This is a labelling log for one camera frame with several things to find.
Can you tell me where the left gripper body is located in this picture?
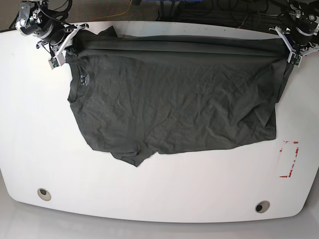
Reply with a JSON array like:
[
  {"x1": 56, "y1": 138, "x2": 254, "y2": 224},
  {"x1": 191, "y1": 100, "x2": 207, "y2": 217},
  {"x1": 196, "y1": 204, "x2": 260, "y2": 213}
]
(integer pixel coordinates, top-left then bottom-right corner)
[{"x1": 269, "y1": 26, "x2": 319, "y2": 54}]

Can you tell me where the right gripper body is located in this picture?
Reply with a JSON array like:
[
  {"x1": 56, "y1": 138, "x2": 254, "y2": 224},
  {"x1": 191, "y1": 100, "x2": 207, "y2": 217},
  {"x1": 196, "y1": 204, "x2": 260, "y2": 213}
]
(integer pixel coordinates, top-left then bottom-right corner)
[{"x1": 36, "y1": 23, "x2": 89, "y2": 54}]

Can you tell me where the dark grey t-shirt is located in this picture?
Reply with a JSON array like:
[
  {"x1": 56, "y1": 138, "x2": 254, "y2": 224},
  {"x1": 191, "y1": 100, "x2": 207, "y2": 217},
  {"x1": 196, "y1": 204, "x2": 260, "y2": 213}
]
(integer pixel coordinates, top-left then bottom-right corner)
[{"x1": 66, "y1": 27, "x2": 293, "y2": 166}]

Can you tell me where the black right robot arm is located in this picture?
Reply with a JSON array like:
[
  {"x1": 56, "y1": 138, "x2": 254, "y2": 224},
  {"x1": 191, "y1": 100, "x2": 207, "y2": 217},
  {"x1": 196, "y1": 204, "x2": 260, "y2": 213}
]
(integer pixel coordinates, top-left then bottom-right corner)
[{"x1": 10, "y1": 0, "x2": 89, "y2": 57}]

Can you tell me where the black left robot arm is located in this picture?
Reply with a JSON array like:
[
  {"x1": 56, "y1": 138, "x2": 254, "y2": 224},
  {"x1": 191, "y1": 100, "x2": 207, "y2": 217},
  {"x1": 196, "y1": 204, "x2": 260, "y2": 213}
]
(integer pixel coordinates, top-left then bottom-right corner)
[{"x1": 271, "y1": 0, "x2": 319, "y2": 55}]

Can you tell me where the red tape rectangle marking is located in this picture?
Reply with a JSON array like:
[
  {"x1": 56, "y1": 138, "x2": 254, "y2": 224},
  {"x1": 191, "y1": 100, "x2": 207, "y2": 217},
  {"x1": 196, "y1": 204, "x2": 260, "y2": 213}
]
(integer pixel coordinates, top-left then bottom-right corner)
[{"x1": 276, "y1": 141, "x2": 300, "y2": 178}]

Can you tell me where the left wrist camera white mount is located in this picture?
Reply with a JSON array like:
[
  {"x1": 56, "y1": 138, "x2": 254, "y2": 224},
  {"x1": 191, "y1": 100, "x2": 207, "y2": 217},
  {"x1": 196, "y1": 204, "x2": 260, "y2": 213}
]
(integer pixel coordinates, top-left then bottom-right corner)
[{"x1": 269, "y1": 26, "x2": 303, "y2": 67}]

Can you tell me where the left table cable grommet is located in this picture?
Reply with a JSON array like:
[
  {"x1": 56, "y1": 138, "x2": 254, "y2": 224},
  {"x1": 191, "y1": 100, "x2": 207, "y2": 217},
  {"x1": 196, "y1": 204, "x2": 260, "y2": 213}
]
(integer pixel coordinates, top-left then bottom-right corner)
[{"x1": 37, "y1": 188, "x2": 51, "y2": 201}]

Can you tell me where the table cable grommet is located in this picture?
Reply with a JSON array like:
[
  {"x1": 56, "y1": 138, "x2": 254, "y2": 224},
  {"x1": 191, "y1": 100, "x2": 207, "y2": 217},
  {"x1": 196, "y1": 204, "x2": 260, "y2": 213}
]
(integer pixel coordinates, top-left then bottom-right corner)
[
  {"x1": 37, "y1": 188, "x2": 51, "y2": 201},
  {"x1": 255, "y1": 201, "x2": 270, "y2": 214}
]

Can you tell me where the right table cable grommet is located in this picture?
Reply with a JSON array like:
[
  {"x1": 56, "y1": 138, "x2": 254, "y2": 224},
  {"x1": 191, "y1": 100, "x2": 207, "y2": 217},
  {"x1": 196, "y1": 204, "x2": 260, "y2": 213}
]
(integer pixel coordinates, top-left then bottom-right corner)
[{"x1": 255, "y1": 201, "x2": 270, "y2": 214}]

